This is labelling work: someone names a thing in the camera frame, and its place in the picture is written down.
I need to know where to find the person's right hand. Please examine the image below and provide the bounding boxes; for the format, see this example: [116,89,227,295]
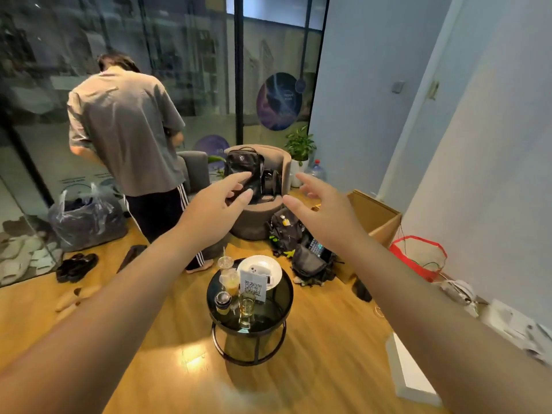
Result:
[282,172,368,256]

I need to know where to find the person's left hand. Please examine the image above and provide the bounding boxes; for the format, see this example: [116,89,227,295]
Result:
[175,171,254,251]

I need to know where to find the person's right forearm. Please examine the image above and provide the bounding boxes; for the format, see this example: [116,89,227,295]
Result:
[332,237,552,414]

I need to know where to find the person's left forearm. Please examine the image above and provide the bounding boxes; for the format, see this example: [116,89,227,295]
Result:
[0,220,216,414]

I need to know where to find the beige round armchair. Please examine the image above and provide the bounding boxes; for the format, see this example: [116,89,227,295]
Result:
[223,144,292,242]

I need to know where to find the black backpack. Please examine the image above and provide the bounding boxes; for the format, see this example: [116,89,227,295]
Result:
[265,208,308,257]

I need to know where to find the large black bag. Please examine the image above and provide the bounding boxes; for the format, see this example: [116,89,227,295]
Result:
[224,147,265,204]

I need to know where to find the clear water bottle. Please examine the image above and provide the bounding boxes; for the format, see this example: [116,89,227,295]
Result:
[307,159,327,182]

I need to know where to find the grey chair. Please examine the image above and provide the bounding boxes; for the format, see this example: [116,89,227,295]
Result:
[178,151,210,195]

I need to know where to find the black pouch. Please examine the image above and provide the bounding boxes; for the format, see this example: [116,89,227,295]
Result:
[291,242,338,287]

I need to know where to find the green potted plant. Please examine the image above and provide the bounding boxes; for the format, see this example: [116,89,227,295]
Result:
[284,126,317,189]

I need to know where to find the round violet sticker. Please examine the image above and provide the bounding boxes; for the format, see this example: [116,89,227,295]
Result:
[193,134,230,169]

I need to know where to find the white plate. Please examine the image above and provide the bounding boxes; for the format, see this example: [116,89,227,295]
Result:
[237,255,283,291]

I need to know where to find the clear lidded plastic cup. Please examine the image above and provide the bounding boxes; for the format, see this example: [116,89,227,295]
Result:
[217,256,235,289]

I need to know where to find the cardboard box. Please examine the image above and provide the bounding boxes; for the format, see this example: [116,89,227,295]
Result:
[311,189,403,284]

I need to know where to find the plastic cup with yellow drink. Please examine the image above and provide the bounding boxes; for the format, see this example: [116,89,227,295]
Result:
[222,269,241,298]

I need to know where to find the white code sign stand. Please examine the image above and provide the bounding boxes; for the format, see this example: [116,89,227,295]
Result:
[239,268,269,303]

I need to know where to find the large round purple sticker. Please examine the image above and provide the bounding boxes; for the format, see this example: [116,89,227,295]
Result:
[256,72,303,132]

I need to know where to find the small jar with black lid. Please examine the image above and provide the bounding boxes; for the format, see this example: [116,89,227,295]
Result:
[214,291,233,316]

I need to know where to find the black round side table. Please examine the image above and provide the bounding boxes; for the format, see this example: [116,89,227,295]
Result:
[206,257,295,367]

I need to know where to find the clear drinking glass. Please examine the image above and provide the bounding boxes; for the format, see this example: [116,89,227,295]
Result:
[238,291,256,331]

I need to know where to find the red bag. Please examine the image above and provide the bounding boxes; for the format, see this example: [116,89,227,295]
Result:
[389,235,448,283]

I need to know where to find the clear plastic bag of clothes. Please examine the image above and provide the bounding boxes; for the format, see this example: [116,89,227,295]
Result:
[47,183,129,253]

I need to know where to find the black shoe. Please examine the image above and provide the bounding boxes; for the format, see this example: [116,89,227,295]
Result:
[69,253,99,281]
[56,254,85,283]

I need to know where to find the white board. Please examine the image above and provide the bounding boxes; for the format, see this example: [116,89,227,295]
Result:
[385,333,443,407]

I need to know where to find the pile of white slippers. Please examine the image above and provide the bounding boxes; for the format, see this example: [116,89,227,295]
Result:
[0,235,64,288]

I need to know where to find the white papers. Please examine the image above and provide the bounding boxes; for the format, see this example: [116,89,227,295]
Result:
[479,299,552,368]

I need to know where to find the white charger with cables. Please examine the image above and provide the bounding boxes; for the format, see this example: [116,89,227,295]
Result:
[437,279,480,318]

